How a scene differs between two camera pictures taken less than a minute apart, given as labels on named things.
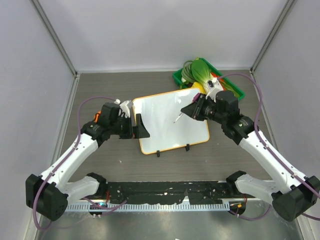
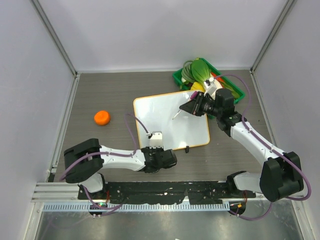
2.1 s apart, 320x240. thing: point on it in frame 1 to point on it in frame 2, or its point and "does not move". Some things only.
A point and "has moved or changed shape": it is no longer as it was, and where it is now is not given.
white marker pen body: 179,115 has moved or changed shape
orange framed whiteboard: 167,126 does not move
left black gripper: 135,132 to 158,149
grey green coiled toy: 187,72 does not move
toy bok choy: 201,73 does not move
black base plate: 168,192 does not move
